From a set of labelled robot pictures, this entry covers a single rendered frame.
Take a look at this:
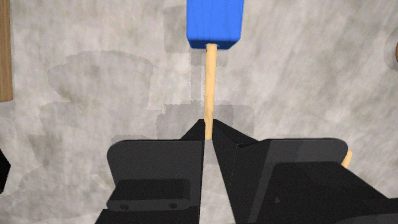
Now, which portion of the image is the blue block with hole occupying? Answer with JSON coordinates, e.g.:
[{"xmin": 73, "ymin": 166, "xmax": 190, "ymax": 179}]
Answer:
[{"xmin": 186, "ymin": 0, "xmax": 244, "ymax": 49}]

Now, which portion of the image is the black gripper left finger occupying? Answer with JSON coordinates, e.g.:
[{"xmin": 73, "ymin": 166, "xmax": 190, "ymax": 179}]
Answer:
[{"xmin": 107, "ymin": 119, "xmax": 206, "ymax": 224}]

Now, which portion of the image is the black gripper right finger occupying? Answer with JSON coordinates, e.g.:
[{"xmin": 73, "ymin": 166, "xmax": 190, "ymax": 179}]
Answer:
[{"xmin": 212, "ymin": 119, "xmax": 348, "ymax": 223}]

